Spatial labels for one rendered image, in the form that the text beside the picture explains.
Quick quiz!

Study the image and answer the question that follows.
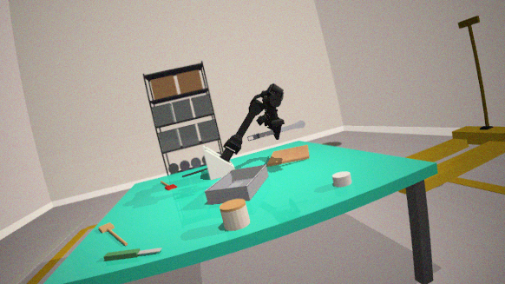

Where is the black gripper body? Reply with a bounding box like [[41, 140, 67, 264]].
[[264, 108, 285, 127]]

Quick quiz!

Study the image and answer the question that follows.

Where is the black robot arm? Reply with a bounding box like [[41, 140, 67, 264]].
[[220, 83, 284, 163]]

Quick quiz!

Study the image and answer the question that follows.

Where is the short white cylinder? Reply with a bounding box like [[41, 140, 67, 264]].
[[332, 171, 351, 188]]

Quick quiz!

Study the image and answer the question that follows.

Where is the light brown wooden mallet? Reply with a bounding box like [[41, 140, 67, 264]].
[[99, 223, 128, 246]]

